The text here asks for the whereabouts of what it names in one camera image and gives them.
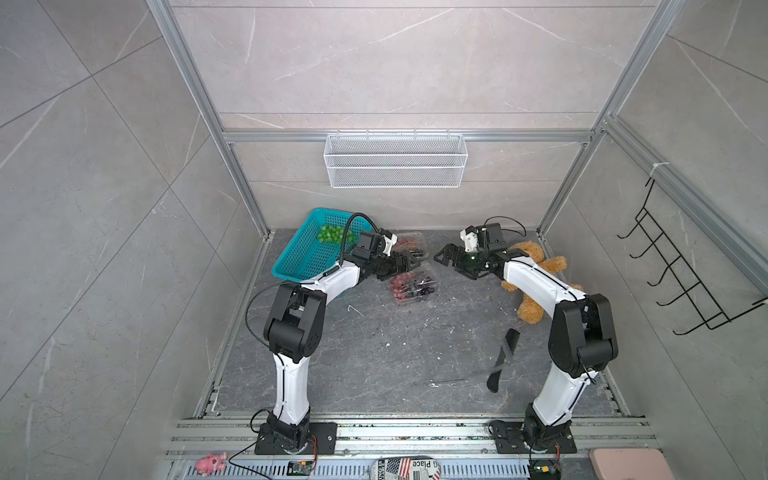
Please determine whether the black wire hook rack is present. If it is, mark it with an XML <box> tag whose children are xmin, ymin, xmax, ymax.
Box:
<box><xmin>616</xmin><ymin>179</ymin><xmax>767</xmax><ymax>337</ymax></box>

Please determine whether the clear plastic clamshell container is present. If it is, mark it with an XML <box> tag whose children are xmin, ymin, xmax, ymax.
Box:
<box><xmin>393</xmin><ymin>231</ymin><xmax>428</xmax><ymax>260</ymax></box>

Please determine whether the brown teddy bear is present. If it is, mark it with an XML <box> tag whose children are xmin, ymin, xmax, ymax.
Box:
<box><xmin>502</xmin><ymin>241</ymin><xmax>586</xmax><ymax>324</ymax></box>

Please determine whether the white wire mesh shelf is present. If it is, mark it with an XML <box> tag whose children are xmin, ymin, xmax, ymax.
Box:
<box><xmin>323</xmin><ymin>133</ymin><xmax>468</xmax><ymax>189</ymax></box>

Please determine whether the teal plastic basket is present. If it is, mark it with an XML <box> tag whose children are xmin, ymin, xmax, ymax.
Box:
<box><xmin>272</xmin><ymin>208</ymin><xmax>352</xmax><ymax>283</ymax></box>

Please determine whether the black knife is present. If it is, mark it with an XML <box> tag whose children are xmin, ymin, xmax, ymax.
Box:
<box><xmin>486</xmin><ymin>328</ymin><xmax>520</xmax><ymax>393</ymax></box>

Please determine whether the pink pad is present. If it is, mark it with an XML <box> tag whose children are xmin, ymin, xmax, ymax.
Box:
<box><xmin>589</xmin><ymin>448</ymin><xmax>675</xmax><ymax>480</ymax></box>

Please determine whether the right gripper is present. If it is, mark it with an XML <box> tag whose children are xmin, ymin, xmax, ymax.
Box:
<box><xmin>436</xmin><ymin>245</ymin><xmax>489</xmax><ymax>279</ymax></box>

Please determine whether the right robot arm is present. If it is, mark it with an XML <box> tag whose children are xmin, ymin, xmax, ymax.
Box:
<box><xmin>434</xmin><ymin>223</ymin><xmax>618</xmax><ymax>453</ymax></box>

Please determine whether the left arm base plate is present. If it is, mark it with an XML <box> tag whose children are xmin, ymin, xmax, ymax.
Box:
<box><xmin>254</xmin><ymin>422</ymin><xmax>338</xmax><ymax>455</ymax></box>

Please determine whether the green grape bunch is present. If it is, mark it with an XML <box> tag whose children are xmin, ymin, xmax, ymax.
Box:
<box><xmin>316</xmin><ymin>224</ymin><xmax>357</xmax><ymax>245</ymax></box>

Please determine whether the pink pig toy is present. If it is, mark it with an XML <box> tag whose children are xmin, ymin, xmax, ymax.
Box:
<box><xmin>194</xmin><ymin>452</ymin><xmax>228</xmax><ymax>477</ymax></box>

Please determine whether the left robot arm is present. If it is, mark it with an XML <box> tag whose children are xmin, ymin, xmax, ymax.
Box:
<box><xmin>255</xmin><ymin>208</ymin><xmax>420</xmax><ymax>455</ymax></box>

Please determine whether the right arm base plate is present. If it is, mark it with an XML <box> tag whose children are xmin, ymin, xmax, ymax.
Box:
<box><xmin>487</xmin><ymin>420</ymin><xmax>577</xmax><ymax>454</ymax></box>

